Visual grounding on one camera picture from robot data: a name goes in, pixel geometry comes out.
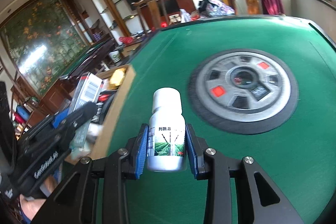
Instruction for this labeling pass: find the yellow padded envelope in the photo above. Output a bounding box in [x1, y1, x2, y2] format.
[109, 68, 126, 89]

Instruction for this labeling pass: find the person's left hand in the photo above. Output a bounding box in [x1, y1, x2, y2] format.
[19, 194, 46, 223]

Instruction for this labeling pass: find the round grey table centre panel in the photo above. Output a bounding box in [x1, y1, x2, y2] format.
[188, 48, 299, 135]

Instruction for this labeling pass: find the cardboard box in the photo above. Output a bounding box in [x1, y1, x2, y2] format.
[64, 64, 137, 164]

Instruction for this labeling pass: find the large floral painting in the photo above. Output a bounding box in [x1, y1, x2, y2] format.
[1, 0, 88, 97]

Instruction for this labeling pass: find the pile of clothes and bags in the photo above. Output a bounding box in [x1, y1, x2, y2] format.
[198, 0, 235, 18]

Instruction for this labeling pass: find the wooden chair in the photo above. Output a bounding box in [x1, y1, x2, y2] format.
[131, 0, 168, 30]

